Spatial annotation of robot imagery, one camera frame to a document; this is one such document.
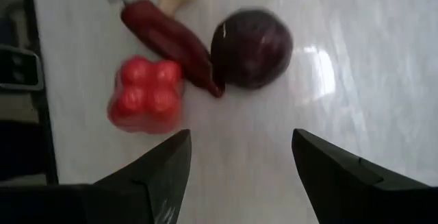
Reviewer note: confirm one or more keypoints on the dark maroon chili pepper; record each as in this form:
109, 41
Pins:
171, 42

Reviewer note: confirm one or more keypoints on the purple onion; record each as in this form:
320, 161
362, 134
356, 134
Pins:
251, 47

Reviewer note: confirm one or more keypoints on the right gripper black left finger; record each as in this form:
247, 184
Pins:
154, 183

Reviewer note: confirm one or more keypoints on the black grey-rimmed box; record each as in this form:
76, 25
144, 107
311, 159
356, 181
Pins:
17, 68

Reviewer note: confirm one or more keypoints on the red bell pepper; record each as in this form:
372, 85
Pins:
147, 94

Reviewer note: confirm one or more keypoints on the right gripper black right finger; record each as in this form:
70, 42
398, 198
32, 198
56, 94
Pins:
342, 189

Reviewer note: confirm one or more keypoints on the black metal table frame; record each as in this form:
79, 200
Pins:
42, 114

